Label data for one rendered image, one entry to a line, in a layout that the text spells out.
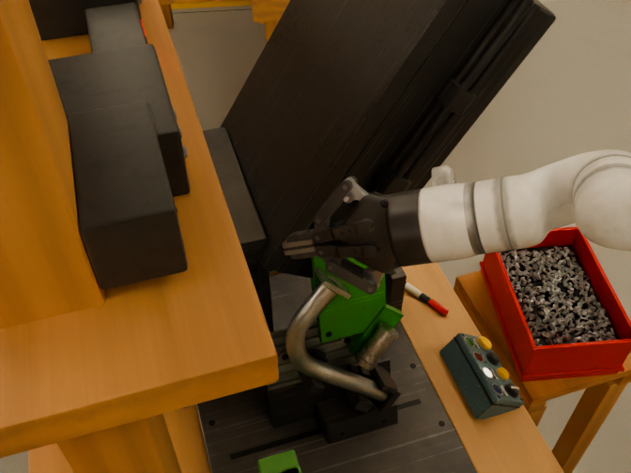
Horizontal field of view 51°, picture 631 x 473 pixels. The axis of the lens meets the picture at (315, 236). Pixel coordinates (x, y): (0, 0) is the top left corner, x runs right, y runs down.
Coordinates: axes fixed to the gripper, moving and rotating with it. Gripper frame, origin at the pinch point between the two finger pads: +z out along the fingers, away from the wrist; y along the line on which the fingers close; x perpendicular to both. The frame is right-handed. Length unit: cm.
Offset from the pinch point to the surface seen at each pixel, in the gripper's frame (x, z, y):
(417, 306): 60, 7, 32
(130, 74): -7.2, 9.6, -21.3
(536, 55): 343, -10, 3
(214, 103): 244, 143, -16
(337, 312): 28.6, 10.5, 19.7
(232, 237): -12.8, 0.3, -5.0
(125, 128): -16.1, 5.4, -16.6
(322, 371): 25.5, 14.2, 28.0
